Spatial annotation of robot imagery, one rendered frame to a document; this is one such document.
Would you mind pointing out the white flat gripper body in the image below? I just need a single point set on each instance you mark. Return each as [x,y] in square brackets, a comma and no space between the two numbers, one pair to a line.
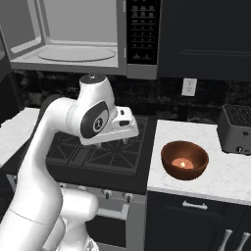
[111,134]

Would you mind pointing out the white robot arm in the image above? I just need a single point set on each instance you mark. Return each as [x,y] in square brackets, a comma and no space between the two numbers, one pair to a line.
[42,183]

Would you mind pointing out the brown bowl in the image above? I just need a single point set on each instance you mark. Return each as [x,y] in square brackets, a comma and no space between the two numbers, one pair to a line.
[170,163]

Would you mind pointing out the glass microwave turntable plate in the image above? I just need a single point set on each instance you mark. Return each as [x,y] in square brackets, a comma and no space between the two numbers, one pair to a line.
[75,54]

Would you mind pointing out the grey microwave oven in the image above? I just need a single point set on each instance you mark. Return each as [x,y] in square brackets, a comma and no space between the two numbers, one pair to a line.
[98,32]

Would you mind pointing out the dark microwave door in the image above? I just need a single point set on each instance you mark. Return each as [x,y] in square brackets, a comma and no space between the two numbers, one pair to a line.
[7,94]

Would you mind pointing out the dark navy base cupboard door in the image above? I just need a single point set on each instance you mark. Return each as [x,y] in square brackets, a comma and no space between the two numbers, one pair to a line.
[186,233]
[243,228]

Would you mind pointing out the black gas hob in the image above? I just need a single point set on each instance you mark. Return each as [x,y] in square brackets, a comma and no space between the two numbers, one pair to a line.
[108,160]

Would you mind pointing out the silver hob knob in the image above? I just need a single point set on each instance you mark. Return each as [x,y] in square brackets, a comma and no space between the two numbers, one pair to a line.
[107,194]
[128,197]

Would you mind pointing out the dark navy drawer front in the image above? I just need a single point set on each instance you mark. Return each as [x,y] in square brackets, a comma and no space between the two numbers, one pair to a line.
[170,204]

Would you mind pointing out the silver oven front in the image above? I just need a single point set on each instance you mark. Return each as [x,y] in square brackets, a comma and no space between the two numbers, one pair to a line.
[137,222]

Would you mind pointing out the grey toaster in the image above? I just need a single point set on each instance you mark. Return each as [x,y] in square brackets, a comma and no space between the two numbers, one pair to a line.
[235,130]

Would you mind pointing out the white wall socket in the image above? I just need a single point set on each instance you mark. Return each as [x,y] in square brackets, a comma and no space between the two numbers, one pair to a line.
[189,87]

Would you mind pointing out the dark navy wall cupboard door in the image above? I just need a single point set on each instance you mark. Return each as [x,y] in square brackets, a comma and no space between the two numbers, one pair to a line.
[206,36]

